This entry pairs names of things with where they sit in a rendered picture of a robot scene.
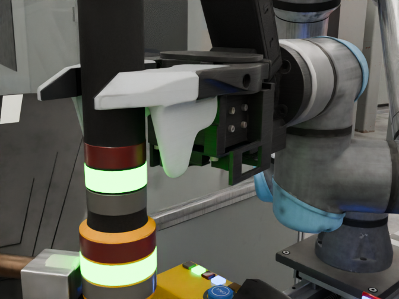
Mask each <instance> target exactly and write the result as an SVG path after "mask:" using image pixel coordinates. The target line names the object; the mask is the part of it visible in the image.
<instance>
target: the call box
mask: <svg viewBox="0 0 399 299"><path fill-rule="evenodd" d="M230 284H232V282H230V281H228V280H226V282H225V283H223V284H221V285H224V286H228V285H230ZM213 286H216V284H214V283H212V282H211V279H210V280H207V279H205V278H203V277H202V276H201V274H199V275H197V274H195V273H194V272H192V269H190V270H188V269H187V268H184V267H183V266H182V264H181V265H178V266H176V267H174V268H172V269H169V270H167V271H165V272H162V273H160V274H158V275H157V286H156V292H155V294H154V295H153V296H152V298H151V299H208V290H209V289H210V288H211V287H213Z"/></svg>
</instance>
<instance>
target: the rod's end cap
mask: <svg viewBox="0 0 399 299"><path fill-rule="evenodd" d="M79 259H80V257H78V256H67V255H56V254H54V255H51V256H50V257H49V258H48V259H47V260H46V262H45V263H46V265H45V266H51V267H57V268H67V269H71V268H72V267H73V266H74V267H75V271H76V272H75V275H74V278H75V285H77V286H76V287H77V288H78V287H80V286H81V285H80V284H81V279H80V277H81V274H79V273H81V270H80V267H81V263H80V260H79ZM77 271H79V272H77ZM78 275H79V276H78ZM77 277H78V279H77ZM76 279H77V280H76ZM78 281H79V282H78ZM76 283H77V284H76Z"/></svg>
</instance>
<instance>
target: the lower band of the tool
mask: <svg viewBox="0 0 399 299"><path fill-rule="evenodd" d="M155 228H156V223H155V221H154V220H153V219H152V217H149V216H148V222H147V223H146V225H145V226H143V227H141V228H139V229H137V230H134V231H129V232H125V233H103V232H99V231H95V230H92V229H91V228H90V227H88V225H87V219H86V220H84V221H83V222H82V223H81V224H80V227H79V231H80V234H81V235H82V236H83V237H84V238H86V239H87V240H90V241H94V242H98V243H107V244H119V243H128V242H132V241H137V240H140V239H142V238H144V237H147V236H149V235H150V234H151V233H152V232H153V231H154V230H155ZM155 249H156V248H155ZM155 249H154V251H155ZM154 251H153V252H152V253H151V254H149V255H148V256H146V257H144V258H142V259H139V260H136V261H133V262H128V263H116V264H110V263H99V262H95V261H92V260H90V259H88V258H86V257H84V256H83V255H82V254H81V255H82V257H83V258H84V259H85V260H87V261H89V262H91V263H95V264H98V265H105V266H122V265H130V264H133V263H137V262H140V261H142V260H144V259H146V258H148V257H149V256H151V255H152V254H153V253H154ZM154 272H155V271H154ZM154 272H153V273H154ZM153 273H152V274H151V275H150V276H148V277H146V278H145V279H143V280H140V281H138V282H135V283H131V284H126V285H102V284H97V283H95V282H91V281H89V280H88V279H86V278H85V277H84V276H83V278H84V279H85V280H86V281H88V282H89V283H91V284H94V285H98V286H101V287H109V288H119V287H128V286H131V285H135V284H139V283H141V282H143V281H145V280H146V279H148V278H149V277H151V276H152V275H153ZM155 292H156V290H155V291H154V292H153V293H152V294H151V295H150V296H149V297H148V298H146V299H151V298H152V296H153V295H154V294H155Z"/></svg>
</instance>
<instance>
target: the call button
mask: <svg viewBox="0 0 399 299"><path fill-rule="evenodd" d="M232 298H233V291H232V290H231V289H230V288H229V287H227V286H224V285H221V284H219V285H216V286H213V287H211V288H210V289H209V290H208V299H232Z"/></svg>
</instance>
